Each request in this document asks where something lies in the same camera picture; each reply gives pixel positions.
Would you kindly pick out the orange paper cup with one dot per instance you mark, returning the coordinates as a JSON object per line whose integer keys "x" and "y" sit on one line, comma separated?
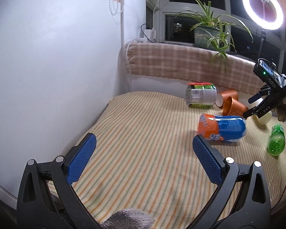
{"x": 233, "y": 107}
{"x": 224, "y": 95}

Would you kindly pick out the orange paper cup front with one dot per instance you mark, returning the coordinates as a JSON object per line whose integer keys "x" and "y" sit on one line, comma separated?
{"x": 233, "y": 107}

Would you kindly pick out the spider plant in green pot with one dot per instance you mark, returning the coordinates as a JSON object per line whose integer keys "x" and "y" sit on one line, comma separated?
{"x": 214, "y": 31}

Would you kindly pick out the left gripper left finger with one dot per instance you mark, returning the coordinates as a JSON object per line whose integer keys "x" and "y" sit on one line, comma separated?
{"x": 46, "y": 198}

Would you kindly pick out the plaid beige sill cloth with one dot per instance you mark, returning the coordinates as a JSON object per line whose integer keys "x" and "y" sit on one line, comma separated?
{"x": 173, "y": 61}

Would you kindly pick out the green tea bottle cup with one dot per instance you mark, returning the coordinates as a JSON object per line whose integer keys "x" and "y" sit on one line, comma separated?
{"x": 277, "y": 140}

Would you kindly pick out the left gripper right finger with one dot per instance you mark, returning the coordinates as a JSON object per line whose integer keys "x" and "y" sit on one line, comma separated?
{"x": 241, "y": 199}

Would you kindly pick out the orange blue soda bottle cup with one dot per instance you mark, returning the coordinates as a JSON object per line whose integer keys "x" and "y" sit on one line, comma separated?
{"x": 221, "y": 128}

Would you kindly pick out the green white label can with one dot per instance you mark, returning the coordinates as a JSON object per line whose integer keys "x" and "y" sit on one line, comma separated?
{"x": 200, "y": 94}

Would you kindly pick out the striped yellow tablecloth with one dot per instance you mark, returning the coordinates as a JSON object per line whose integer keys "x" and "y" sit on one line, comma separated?
{"x": 144, "y": 159}

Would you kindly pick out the orange paper cup rear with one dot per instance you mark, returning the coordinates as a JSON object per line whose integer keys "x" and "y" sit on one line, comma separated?
{"x": 224, "y": 95}

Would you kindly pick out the white ring light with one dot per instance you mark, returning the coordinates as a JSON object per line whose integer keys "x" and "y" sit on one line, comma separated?
{"x": 277, "y": 23}

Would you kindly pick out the white plastic cup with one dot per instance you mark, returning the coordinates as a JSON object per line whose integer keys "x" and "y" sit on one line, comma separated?
{"x": 264, "y": 119}

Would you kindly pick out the black tripod stand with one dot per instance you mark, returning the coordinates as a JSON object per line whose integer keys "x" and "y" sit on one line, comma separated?
{"x": 263, "y": 31}

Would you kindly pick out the gloved left hand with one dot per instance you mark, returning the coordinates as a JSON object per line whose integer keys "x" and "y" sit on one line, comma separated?
{"x": 128, "y": 218}

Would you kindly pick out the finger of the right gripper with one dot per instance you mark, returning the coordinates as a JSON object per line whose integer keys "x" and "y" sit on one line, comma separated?
{"x": 256, "y": 97}
{"x": 259, "y": 108}

